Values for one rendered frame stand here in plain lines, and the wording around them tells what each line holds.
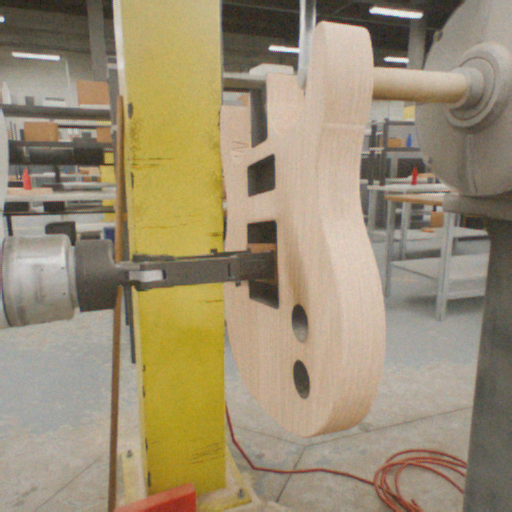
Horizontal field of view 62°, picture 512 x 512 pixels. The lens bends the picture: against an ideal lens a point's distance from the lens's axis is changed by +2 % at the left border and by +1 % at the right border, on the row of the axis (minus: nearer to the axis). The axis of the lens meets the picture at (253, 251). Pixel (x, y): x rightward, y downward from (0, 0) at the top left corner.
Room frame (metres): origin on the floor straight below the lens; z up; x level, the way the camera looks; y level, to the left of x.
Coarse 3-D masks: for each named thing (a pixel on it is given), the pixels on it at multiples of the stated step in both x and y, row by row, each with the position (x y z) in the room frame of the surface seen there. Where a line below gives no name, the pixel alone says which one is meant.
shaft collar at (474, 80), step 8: (456, 72) 0.53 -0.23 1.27; (464, 72) 0.52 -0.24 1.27; (472, 72) 0.51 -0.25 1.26; (472, 80) 0.51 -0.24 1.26; (480, 80) 0.51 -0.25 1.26; (472, 88) 0.51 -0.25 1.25; (480, 88) 0.51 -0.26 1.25; (464, 96) 0.51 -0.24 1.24; (472, 96) 0.51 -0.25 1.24; (480, 96) 0.52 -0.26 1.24; (448, 104) 0.54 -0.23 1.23; (456, 104) 0.52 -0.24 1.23; (464, 104) 0.52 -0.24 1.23; (472, 104) 0.52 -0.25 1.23
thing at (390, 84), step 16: (384, 80) 0.48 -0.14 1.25; (400, 80) 0.48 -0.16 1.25; (416, 80) 0.49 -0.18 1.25; (432, 80) 0.50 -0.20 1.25; (448, 80) 0.51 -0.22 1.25; (464, 80) 0.51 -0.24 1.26; (384, 96) 0.49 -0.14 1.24; (400, 96) 0.49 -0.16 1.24; (416, 96) 0.50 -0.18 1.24; (432, 96) 0.50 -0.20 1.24; (448, 96) 0.51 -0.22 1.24
